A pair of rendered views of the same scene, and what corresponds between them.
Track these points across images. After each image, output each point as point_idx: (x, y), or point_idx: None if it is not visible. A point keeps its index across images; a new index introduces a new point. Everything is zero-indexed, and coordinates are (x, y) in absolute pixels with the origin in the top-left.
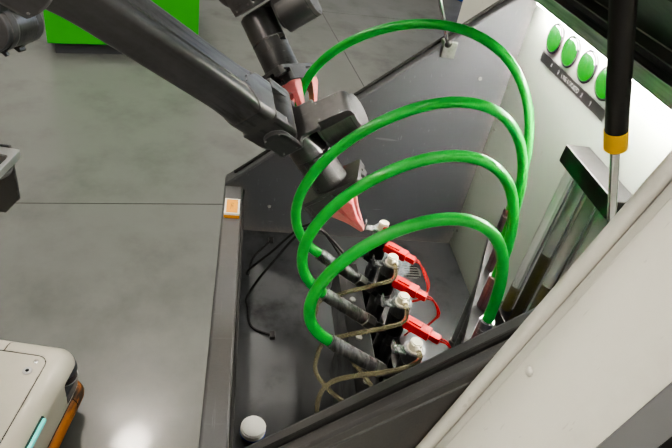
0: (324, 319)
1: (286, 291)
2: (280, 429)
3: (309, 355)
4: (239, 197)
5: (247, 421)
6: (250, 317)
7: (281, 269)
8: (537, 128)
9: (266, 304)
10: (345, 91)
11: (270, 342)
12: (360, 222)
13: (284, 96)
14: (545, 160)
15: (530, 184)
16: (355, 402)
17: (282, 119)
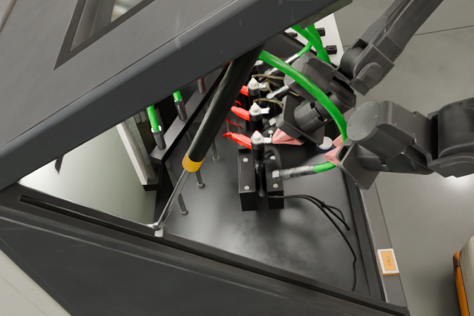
0: (283, 223)
1: (317, 248)
2: (309, 147)
3: (294, 192)
4: (386, 286)
5: (329, 143)
6: (342, 219)
7: (324, 274)
8: (91, 168)
9: (331, 233)
10: (309, 58)
11: (323, 199)
12: (276, 132)
13: (357, 57)
14: (102, 149)
15: (111, 174)
16: (285, 36)
17: (353, 41)
